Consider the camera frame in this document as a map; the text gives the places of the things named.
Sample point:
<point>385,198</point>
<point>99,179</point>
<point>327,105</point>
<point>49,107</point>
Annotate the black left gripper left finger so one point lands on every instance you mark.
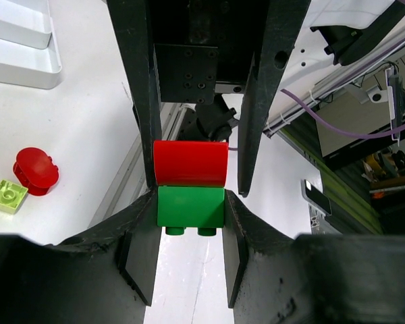
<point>105,274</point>

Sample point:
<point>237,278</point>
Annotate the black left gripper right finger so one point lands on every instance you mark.
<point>332,278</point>

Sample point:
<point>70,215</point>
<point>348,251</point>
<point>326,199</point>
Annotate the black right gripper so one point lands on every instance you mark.
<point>199,49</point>

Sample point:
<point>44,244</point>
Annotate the green lego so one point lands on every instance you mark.
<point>182,207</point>

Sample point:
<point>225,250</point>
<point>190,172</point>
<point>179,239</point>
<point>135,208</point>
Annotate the red oval lego brick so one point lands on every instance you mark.
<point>35,171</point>

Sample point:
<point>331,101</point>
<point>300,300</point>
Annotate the lime square lego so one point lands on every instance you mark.
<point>11,196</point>

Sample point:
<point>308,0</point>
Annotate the red curved lego brick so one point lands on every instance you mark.
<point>190,163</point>

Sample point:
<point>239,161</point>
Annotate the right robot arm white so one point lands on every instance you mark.
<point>349,31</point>

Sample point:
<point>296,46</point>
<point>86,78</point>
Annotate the black smartphone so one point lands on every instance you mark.
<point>315,197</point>

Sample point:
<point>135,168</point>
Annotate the white divided plastic tray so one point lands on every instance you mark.
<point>29,53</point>

